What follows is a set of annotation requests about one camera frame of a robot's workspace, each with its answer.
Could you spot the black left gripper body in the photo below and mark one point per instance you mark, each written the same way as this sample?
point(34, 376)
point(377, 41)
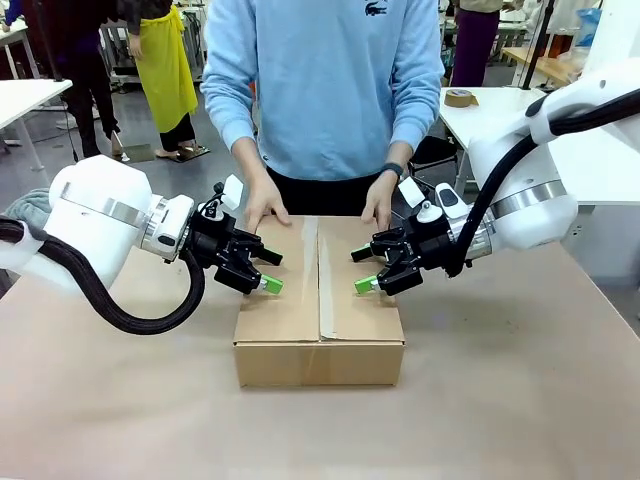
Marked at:
point(212, 245)

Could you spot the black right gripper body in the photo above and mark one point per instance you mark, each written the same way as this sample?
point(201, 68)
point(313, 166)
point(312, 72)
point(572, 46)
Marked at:
point(430, 245)

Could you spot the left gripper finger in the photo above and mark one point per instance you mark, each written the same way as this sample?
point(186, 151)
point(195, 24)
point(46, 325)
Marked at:
point(245, 280)
point(257, 249)

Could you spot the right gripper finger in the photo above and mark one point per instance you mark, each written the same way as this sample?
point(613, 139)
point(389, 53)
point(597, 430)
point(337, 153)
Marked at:
point(400, 277)
point(387, 242)

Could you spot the brown cardboard box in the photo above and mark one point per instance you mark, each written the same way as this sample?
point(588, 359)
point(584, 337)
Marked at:
point(280, 320)

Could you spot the person's left forearm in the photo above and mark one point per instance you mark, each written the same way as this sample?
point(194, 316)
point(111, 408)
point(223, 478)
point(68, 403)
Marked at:
point(415, 120)

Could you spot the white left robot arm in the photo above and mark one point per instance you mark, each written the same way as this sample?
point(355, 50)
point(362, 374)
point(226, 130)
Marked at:
point(100, 210)

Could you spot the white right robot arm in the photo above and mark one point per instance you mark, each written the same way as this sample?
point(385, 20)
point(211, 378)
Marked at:
point(530, 210)

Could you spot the person's right forearm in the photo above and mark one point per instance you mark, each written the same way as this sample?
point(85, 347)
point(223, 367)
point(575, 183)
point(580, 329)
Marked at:
point(235, 120)

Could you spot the person's left hand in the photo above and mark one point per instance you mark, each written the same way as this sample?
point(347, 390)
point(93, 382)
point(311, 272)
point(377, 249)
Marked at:
point(382, 197)

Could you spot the person's right hand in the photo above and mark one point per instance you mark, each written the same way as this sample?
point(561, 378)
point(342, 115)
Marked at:
point(265, 197)

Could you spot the translucent tape strip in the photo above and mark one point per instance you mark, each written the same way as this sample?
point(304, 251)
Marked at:
point(325, 280)

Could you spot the black wrist watch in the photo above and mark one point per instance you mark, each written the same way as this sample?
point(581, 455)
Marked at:
point(393, 169)

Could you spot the black chair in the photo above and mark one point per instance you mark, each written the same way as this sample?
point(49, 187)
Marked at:
point(435, 152)

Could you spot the brown square floor plate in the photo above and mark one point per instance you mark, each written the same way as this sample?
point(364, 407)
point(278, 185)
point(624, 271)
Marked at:
point(135, 152)

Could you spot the brown packing tape roll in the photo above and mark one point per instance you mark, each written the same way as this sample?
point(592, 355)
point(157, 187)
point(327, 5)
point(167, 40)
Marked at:
point(460, 97)

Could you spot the person in light blue sweater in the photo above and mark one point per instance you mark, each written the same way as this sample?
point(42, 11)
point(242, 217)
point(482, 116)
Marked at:
point(325, 90)

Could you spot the mannequin with yellow apron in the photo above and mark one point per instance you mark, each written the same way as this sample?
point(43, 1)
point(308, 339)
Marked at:
point(167, 75)

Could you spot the large white work table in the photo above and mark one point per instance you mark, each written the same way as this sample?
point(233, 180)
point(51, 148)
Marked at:
point(600, 170)

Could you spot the grey crumpled cloth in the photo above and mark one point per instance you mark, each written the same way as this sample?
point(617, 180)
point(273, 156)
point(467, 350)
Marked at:
point(27, 202)

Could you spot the figure in purple skirt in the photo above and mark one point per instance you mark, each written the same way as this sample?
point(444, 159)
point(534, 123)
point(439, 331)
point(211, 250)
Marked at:
point(475, 45)

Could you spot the wooden background table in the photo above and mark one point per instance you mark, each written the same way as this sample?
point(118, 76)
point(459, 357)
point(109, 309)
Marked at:
point(542, 65)

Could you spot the figure in dark clothes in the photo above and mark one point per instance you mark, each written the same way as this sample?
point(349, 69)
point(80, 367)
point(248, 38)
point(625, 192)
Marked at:
point(85, 65)

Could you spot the black upright pole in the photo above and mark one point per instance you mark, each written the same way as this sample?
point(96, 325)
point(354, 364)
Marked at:
point(537, 45)

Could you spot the small white side table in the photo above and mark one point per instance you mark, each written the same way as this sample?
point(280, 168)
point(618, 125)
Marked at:
point(27, 97)

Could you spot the blue plastic bag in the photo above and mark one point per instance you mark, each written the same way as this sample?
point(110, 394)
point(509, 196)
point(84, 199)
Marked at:
point(589, 20)

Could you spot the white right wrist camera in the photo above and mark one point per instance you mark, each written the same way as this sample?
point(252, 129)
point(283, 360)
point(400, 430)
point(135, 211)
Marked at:
point(410, 192)

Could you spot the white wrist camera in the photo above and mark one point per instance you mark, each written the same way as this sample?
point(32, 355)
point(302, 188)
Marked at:
point(410, 192)
point(233, 192)

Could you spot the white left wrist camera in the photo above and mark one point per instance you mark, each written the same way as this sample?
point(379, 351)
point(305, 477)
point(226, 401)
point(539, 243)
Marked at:
point(233, 192)

